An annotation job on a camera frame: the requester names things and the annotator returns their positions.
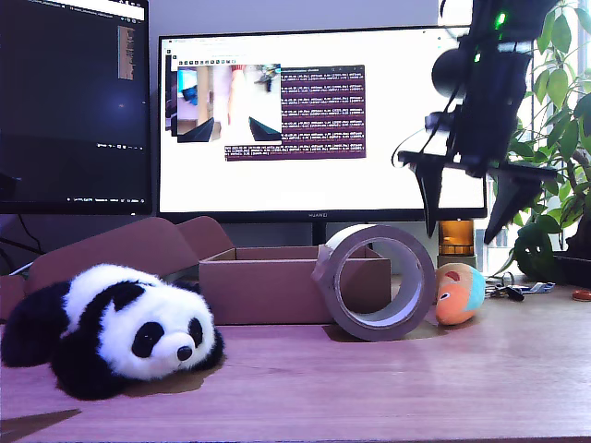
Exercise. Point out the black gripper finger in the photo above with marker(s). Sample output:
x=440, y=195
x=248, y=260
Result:
x=430, y=194
x=510, y=203

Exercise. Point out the orange and blue fish toy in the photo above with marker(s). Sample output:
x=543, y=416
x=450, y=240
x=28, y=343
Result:
x=457, y=300

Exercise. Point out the open brown cardboard box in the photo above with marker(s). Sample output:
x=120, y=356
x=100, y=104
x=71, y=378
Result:
x=277, y=290

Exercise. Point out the amber glass jar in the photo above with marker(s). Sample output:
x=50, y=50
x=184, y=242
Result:
x=456, y=237

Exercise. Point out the bunch of keys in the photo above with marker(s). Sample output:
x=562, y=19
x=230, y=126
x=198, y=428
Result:
x=512, y=291

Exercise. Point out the black plant tray pot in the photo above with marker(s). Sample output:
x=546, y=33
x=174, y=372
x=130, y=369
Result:
x=575, y=272

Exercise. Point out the Huawei computer monitor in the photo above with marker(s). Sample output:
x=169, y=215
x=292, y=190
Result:
x=323, y=184

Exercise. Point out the brown packing tape roll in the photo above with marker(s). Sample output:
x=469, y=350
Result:
x=330, y=277

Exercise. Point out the green potted plant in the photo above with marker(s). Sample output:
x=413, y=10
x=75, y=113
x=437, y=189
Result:
x=561, y=83

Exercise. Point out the black and white panda plush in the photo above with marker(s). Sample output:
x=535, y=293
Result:
x=111, y=323

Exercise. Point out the ASUS computer monitor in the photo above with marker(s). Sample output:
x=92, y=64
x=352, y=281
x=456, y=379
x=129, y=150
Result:
x=69, y=115

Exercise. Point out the wrist camera box on bracket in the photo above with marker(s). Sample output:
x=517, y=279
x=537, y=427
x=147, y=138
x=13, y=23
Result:
x=438, y=122

